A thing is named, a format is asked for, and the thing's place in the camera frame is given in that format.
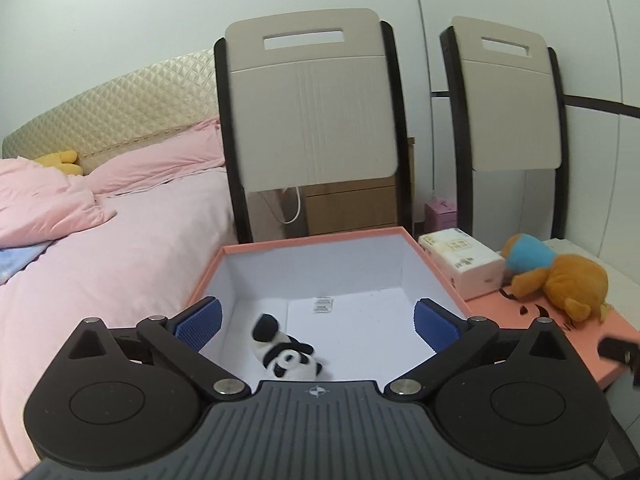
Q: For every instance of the pink small gift box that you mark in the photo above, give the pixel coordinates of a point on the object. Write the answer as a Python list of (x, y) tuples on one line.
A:
[(440, 215)]

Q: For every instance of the yellow plush toy on bed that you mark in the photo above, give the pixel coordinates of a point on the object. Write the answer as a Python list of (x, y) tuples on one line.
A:
[(65, 161)]

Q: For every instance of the white tissue pack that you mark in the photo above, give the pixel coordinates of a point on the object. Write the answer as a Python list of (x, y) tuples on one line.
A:
[(469, 266)]

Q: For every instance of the beige chair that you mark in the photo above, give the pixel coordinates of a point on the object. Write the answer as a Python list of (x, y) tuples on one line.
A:
[(510, 131), (309, 98)]

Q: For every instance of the beige chair left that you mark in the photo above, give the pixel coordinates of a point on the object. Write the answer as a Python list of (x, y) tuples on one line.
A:
[(309, 98)]

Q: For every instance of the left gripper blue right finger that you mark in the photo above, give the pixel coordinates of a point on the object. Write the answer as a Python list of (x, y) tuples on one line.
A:
[(459, 343)]

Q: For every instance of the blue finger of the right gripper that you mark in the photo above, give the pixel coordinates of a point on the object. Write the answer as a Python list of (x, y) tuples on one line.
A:
[(625, 352)]

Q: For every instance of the orange cardboard box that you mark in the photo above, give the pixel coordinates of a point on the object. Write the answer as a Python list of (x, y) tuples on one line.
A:
[(351, 296)]

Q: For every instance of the pink crumpled blanket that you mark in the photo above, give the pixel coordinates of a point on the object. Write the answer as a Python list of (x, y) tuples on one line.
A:
[(39, 204)]

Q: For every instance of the pink bed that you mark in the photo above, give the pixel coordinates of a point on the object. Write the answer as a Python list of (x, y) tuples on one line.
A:
[(149, 259)]

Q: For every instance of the pink pillow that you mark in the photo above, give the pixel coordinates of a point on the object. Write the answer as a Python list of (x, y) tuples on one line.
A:
[(197, 149)]

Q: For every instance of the orange bear plush blue shirt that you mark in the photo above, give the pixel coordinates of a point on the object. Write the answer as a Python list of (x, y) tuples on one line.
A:
[(574, 284)]

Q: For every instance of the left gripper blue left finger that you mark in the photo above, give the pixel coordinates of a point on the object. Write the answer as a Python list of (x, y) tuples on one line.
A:
[(176, 342)]

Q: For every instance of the beige chair right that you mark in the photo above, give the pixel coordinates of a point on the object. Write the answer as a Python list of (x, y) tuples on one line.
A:
[(510, 131)]

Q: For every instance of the panda plush toy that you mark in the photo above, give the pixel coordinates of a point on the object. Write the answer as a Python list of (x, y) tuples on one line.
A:
[(282, 356)]

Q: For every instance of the light blue cloth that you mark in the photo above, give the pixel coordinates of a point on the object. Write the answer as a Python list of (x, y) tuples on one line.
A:
[(13, 260)]

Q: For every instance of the beige quilted headboard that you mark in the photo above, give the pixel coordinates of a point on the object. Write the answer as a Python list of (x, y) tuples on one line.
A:
[(132, 111)]

